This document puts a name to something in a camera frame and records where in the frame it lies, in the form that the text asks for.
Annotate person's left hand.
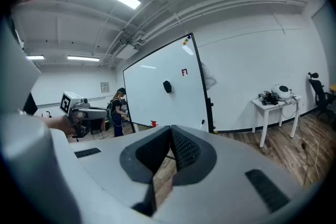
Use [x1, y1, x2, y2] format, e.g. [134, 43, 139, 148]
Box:
[61, 115, 77, 136]

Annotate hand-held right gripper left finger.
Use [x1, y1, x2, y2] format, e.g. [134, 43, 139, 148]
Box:
[51, 125, 173, 224]

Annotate black fabric-covered white block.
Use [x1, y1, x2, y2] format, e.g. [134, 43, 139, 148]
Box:
[162, 80, 173, 94]

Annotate black electronic device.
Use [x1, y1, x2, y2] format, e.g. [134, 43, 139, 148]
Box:
[260, 91, 279, 106]

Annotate white domed device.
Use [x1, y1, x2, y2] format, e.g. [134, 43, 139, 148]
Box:
[270, 83, 293, 101]

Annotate person's black shirt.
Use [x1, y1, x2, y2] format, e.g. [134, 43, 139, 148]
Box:
[23, 92, 39, 116]

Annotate person's left forearm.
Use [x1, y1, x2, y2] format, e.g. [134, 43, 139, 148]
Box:
[34, 114, 65, 131]

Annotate white ceiling air conditioner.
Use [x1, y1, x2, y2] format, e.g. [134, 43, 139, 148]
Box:
[109, 39, 139, 61]

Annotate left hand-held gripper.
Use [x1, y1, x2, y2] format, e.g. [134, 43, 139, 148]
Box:
[59, 91, 110, 139]

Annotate black office chair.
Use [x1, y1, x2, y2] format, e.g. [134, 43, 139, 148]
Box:
[308, 72, 336, 124]

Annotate white floor cable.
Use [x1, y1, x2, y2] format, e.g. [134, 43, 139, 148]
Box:
[298, 117, 321, 179]

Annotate white table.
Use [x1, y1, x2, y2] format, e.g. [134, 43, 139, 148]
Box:
[250, 95, 302, 148]

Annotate whiteboard with black frame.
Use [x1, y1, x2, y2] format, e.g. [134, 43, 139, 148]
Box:
[122, 32, 217, 135]

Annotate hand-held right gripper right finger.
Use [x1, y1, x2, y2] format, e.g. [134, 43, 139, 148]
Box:
[154, 124, 314, 224]

